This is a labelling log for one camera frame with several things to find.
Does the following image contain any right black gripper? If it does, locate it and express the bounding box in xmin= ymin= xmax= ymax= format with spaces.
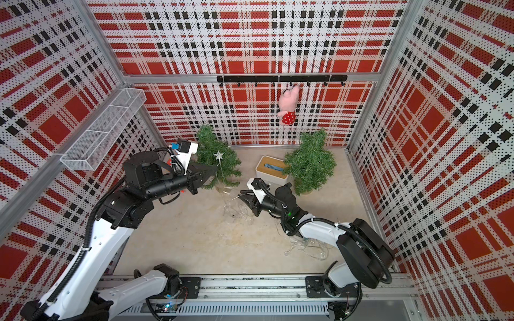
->
xmin=237 ymin=189 xmax=287 ymax=219

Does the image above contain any clear star string light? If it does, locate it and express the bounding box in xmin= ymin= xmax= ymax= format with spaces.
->
xmin=215 ymin=173 xmax=254 ymax=224

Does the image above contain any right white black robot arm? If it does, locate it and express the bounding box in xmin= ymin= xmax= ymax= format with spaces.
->
xmin=238 ymin=179 xmax=395 ymax=298

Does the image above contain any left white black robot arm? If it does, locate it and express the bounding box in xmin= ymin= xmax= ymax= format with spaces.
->
xmin=20 ymin=147 xmax=217 ymax=320

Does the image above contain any left small green christmas tree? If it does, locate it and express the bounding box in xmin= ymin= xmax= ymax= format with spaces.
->
xmin=196 ymin=125 xmax=242 ymax=189

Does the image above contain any small green christmas tree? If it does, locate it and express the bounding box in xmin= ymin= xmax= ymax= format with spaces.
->
xmin=196 ymin=125 xmax=242 ymax=189
xmin=283 ymin=128 xmax=337 ymax=195

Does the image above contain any right small green christmas tree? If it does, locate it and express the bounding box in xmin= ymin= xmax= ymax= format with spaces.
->
xmin=283 ymin=128 xmax=337 ymax=195

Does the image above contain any red shark plush toy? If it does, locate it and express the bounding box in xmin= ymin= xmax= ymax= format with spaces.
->
xmin=169 ymin=155 xmax=187 ymax=195

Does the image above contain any white tissue box wooden lid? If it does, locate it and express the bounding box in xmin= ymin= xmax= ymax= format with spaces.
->
xmin=255 ymin=155 xmax=291 ymax=186

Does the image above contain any pink pig plush toy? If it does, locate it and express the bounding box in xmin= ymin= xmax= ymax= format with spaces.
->
xmin=277 ymin=86 xmax=300 ymax=126

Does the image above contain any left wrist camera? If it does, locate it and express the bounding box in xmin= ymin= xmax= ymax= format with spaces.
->
xmin=169 ymin=139 xmax=198 ymax=170

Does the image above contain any right clear string light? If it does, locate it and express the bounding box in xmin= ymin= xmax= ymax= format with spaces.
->
xmin=276 ymin=223 xmax=329 ymax=261

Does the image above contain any white wire mesh basket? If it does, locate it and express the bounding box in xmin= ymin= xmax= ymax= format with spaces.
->
xmin=60 ymin=88 xmax=146 ymax=171

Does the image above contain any black wall hook rail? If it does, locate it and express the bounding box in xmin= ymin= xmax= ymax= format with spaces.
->
xmin=216 ymin=74 xmax=349 ymax=86

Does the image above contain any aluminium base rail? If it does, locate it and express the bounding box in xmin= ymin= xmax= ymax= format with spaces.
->
xmin=86 ymin=273 xmax=418 ymax=318

